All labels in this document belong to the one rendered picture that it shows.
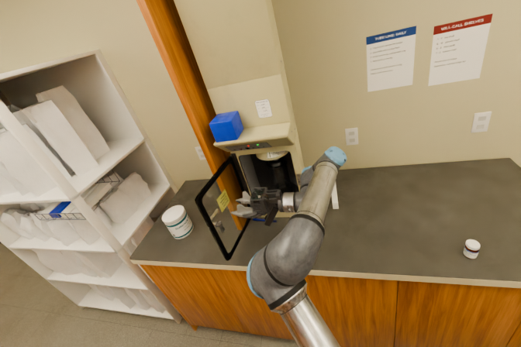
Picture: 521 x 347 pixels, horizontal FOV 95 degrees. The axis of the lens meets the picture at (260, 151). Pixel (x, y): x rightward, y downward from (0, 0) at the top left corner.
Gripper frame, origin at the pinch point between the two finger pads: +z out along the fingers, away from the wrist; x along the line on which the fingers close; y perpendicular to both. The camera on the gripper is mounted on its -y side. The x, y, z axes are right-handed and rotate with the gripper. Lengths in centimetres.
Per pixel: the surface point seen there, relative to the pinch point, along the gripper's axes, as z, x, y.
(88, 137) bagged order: 114, -44, 23
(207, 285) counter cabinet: 38, 1, -60
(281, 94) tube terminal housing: -22.1, -25.9, 35.3
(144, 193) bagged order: 104, -49, -31
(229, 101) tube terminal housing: 0.3, -25.9, 35.9
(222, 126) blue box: 1.7, -15.1, 29.9
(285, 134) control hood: -23.0, -15.1, 23.0
